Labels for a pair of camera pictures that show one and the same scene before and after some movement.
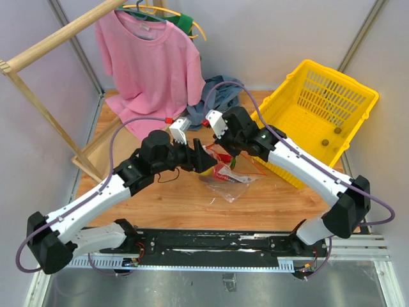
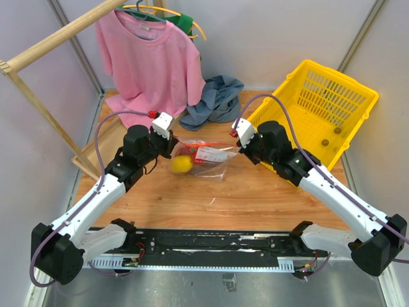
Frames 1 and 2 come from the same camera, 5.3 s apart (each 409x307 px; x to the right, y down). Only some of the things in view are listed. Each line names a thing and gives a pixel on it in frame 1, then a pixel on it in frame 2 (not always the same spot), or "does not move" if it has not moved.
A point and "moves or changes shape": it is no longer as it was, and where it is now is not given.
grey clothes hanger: (140, 15) does not move
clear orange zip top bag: (231, 176) moves or changes shape
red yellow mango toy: (216, 169) moves or changes shape
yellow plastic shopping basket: (321, 109) does not move
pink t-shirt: (156, 70) does not move
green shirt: (184, 22) does not move
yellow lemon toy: (207, 173) moves or changes shape
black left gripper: (198, 160) -> (169, 144)
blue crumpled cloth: (220, 93) does not move
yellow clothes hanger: (152, 9) does not move
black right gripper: (221, 142) -> (246, 151)
